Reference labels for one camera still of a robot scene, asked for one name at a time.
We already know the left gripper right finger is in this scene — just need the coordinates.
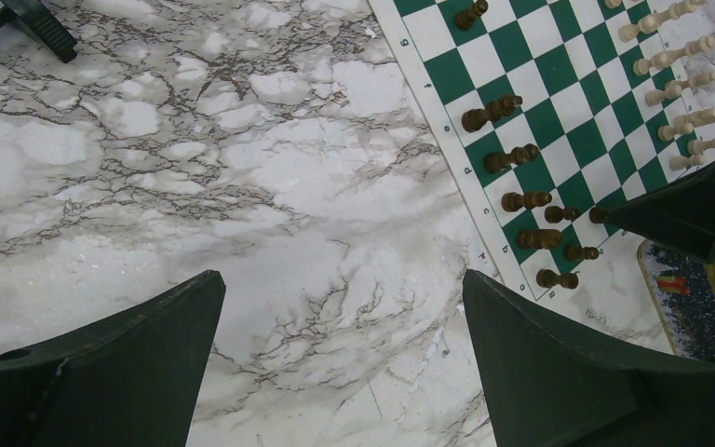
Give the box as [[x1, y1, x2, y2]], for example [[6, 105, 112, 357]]
[[463, 270, 715, 446]]

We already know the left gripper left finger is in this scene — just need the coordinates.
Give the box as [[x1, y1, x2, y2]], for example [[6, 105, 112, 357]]
[[0, 270, 226, 446]]

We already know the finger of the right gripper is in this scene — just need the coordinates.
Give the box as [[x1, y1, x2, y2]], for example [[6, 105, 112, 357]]
[[603, 161, 715, 263]]

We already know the dark pawn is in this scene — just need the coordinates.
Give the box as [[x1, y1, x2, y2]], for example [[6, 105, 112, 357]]
[[454, 0, 489, 31], [588, 207, 609, 224]]

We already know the dark knight chess piece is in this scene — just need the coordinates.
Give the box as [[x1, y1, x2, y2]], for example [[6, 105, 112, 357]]
[[516, 229, 563, 250]]

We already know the white chess pieces group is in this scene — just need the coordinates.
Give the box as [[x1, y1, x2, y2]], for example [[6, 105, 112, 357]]
[[618, 1, 715, 171]]

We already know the green white chess board mat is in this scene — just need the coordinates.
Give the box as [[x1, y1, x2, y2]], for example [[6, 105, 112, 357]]
[[371, 1, 713, 301]]

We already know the empty gold tin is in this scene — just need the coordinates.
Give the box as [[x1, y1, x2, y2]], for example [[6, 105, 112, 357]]
[[637, 240, 715, 363]]

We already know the small whiteboard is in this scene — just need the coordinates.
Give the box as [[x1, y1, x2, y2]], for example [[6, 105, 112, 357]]
[[0, 0, 77, 63]]

